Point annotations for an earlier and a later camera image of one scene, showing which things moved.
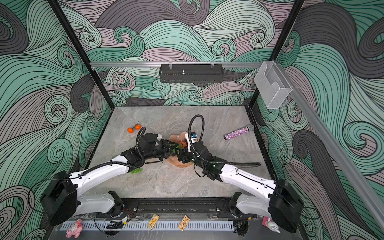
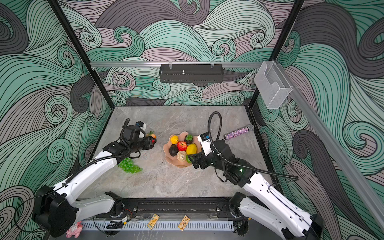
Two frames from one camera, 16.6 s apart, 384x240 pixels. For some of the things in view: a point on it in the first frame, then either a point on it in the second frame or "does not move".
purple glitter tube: x=250 y=127 does not move
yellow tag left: x=152 y=222 does not move
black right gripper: x=184 y=153 to x=197 y=157
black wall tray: x=191 y=73 does not move
